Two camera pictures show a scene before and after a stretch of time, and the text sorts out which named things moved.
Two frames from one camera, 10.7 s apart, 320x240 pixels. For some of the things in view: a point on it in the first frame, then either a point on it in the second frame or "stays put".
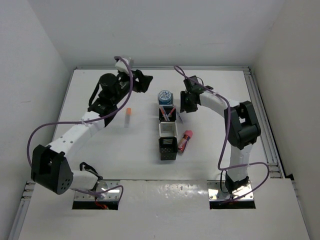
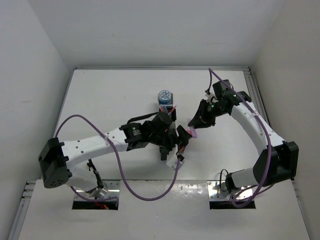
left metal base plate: (101, 186) stays put
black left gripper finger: (141, 86) -> (184, 136)
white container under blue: (159, 104) stays put
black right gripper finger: (192, 105) -> (198, 124)
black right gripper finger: (184, 105) -> (199, 119)
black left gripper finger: (140, 86) -> (164, 151)
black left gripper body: (123, 83) -> (165, 139)
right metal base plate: (217, 190) stays put
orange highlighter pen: (171, 111) stays put
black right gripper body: (190, 93) -> (213, 110)
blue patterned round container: (165, 97) stays put
